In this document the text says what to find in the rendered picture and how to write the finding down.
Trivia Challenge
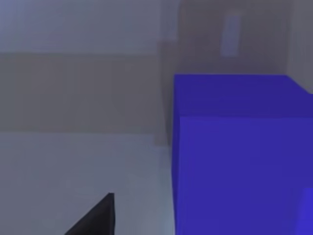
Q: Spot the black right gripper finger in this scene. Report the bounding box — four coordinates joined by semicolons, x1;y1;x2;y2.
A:
64;192;115;235

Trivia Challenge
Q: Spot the blue box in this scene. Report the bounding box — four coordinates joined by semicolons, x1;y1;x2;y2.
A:
172;74;313;235

